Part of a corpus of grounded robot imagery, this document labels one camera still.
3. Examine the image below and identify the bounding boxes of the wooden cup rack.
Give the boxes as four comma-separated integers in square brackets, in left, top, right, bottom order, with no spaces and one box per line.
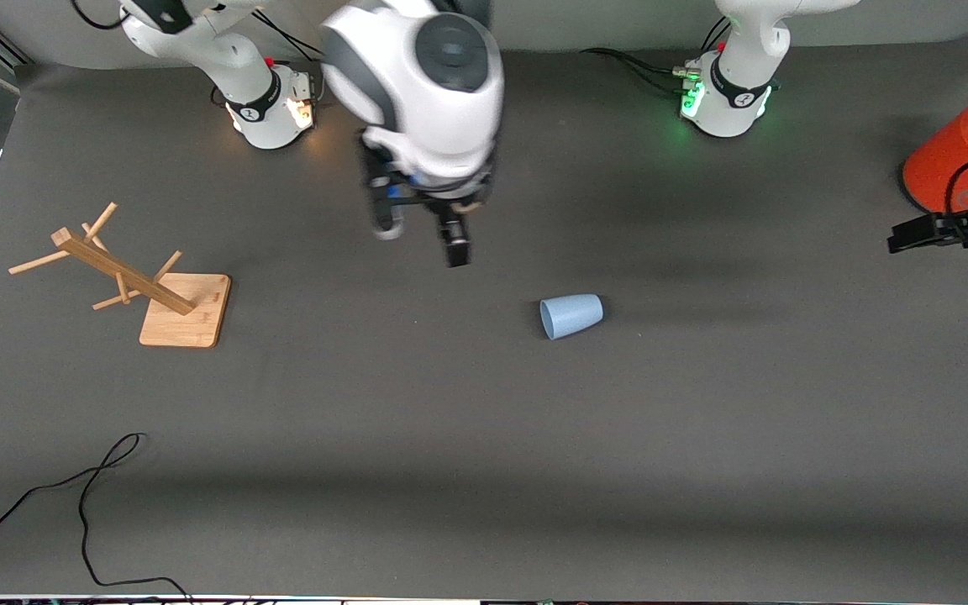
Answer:
[8,202,233,348]

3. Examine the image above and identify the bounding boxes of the black right arm base cables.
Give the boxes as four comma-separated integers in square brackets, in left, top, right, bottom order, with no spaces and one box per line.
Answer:
[211,8,342,108]

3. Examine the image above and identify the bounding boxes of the loose thin black cable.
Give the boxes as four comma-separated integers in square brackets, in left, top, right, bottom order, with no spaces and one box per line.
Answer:
[0,433,195,602]

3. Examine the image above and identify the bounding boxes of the light blue plastic cup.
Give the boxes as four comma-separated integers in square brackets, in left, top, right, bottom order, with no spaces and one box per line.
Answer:
[539,293,604,341]

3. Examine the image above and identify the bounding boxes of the black arm base cables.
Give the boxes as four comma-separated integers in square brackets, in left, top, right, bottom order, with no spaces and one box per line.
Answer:
[211,8,342,108]
[581,15,779,93]

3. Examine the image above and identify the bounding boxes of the orange cylindrical can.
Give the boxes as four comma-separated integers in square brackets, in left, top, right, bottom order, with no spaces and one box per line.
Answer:
[902,84,968,213]

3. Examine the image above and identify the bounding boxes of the black left arm base cables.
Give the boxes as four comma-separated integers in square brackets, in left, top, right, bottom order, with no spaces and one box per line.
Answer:
[581,15,779,93]

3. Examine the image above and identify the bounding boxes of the dark grey table mat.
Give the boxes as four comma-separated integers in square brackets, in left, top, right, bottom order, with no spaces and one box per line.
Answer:
[0,34,968,602]

